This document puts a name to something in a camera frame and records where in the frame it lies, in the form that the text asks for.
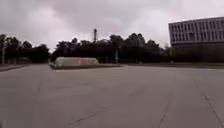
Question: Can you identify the low grass island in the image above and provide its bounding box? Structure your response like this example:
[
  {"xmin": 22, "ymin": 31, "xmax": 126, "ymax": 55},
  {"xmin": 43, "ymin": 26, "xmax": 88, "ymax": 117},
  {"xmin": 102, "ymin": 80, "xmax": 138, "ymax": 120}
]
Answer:
[{"xmin": 49, "ymin": 62, "xmax": 124, "ymax": 70}]

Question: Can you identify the row of dark trees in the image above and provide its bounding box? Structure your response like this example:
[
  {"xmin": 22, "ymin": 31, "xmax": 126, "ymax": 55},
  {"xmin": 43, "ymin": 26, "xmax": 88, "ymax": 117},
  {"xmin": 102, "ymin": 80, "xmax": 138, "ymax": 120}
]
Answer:
[{"xmin": 50, "ymin": 32, "xmax": 224, "ymax": 65}]

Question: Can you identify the grey concrete paved ground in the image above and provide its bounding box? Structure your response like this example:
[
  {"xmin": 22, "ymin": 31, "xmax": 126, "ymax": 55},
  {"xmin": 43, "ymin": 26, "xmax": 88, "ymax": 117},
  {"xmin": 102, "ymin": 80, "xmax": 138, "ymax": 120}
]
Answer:
[{"xmin": 0, "ymin": 63, "xmax": 224, "ymax": 128}]

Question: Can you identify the tall tower mast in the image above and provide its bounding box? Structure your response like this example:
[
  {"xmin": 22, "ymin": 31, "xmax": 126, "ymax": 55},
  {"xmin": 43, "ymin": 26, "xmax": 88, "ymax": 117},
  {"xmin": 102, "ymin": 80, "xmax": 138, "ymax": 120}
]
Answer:
[{"xmin": 92, "ymin": 28, "xmax": 98, "ymax": 44}]

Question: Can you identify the dark trees clump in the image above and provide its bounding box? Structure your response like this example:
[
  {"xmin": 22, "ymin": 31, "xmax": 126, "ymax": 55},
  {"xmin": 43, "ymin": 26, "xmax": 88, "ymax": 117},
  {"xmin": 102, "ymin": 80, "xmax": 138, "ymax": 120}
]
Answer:
[{"xmin": 0, "ymin": 33, "xmax": 51, "ymax": 65}]

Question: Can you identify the grey multi-storey building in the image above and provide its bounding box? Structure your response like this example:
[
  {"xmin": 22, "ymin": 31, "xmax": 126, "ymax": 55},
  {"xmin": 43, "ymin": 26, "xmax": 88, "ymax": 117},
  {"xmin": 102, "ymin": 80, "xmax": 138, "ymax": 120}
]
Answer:
[{"xmin": 168, "ymin": 16, "xmax": 224, "ymax": 47}]

